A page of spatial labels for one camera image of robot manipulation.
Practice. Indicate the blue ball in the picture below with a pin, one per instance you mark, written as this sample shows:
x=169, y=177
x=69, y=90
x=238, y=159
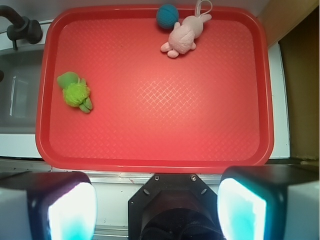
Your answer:
x=167, y=15

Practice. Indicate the red plastic tray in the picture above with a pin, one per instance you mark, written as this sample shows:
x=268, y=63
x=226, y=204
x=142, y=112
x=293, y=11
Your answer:
x=198, y=113

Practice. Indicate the pink plush bunny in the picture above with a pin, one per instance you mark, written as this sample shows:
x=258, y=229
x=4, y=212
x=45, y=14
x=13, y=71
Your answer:
x=181, y=40

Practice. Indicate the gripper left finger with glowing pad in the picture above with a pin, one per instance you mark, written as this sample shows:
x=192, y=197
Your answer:
x=47, y=206

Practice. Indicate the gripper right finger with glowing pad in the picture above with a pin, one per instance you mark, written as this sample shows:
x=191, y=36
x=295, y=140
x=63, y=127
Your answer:
x=270, y=202

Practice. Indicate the green plush toy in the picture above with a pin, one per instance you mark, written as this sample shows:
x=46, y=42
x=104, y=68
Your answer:
x=75, y=91

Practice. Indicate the dark sink faucet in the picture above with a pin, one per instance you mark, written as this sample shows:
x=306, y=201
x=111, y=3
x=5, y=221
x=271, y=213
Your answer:
x=21, y=28

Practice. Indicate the grey sink basin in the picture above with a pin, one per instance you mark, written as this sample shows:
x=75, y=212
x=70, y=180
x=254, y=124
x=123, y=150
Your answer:
x=19, y=90

